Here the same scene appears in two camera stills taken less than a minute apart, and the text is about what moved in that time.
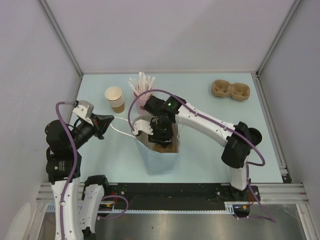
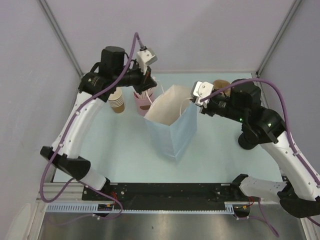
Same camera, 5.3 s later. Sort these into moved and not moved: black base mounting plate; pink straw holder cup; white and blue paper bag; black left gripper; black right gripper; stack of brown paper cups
Moved: white and blue paper bag; black right gripper; black left gripper
Not moved: pink straw holder cup; stack of brown paper cups; black base mounting plate
